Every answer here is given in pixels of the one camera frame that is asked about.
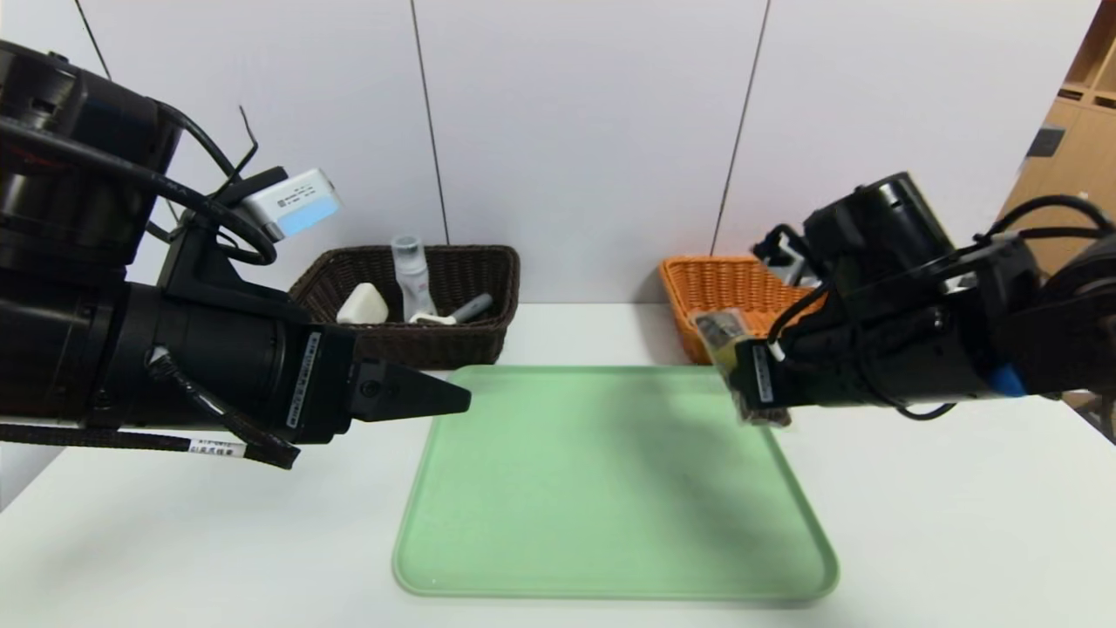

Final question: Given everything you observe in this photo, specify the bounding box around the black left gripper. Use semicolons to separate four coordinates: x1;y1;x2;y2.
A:
180;304;472;446

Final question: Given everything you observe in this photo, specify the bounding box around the white soap bar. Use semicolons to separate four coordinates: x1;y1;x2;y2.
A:
337;282;390;325

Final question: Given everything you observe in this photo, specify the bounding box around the grey handled white peeler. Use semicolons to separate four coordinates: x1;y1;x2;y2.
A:
410;293;494;327

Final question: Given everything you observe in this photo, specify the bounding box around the white bottle clear cap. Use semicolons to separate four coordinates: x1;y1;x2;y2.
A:
391;234;438;322

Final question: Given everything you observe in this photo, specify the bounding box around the brown gold snack packet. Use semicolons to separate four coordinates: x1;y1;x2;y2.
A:
691;307;793;428

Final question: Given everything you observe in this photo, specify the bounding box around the dark brown wicker basket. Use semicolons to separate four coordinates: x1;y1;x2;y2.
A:
289;245;521;371

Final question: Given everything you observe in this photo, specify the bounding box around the orange wicker basket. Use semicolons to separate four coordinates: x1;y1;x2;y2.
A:
658;255;827;367

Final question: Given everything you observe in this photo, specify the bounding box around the green plastic tray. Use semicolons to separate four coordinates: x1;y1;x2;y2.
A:
391;365;840;603

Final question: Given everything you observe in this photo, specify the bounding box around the wooden cabinet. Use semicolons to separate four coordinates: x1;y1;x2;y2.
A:
994;0;1116;271

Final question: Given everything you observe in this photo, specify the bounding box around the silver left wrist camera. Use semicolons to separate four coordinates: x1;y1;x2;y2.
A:
240;168;341;242

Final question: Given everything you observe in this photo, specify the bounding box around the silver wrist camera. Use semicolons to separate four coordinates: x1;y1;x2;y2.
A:
752;225;825;290
240;168;341;242

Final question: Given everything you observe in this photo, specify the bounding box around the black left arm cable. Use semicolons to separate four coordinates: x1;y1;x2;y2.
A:
0;100;280;267

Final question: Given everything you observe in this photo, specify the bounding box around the black braided cable white tag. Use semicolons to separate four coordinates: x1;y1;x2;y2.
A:
0;353;302;470

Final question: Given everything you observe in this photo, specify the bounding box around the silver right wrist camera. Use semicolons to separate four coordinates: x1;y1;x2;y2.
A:
752;225;825;290

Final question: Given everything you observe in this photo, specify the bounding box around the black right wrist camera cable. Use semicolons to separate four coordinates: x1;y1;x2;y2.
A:
972;194;1116;263

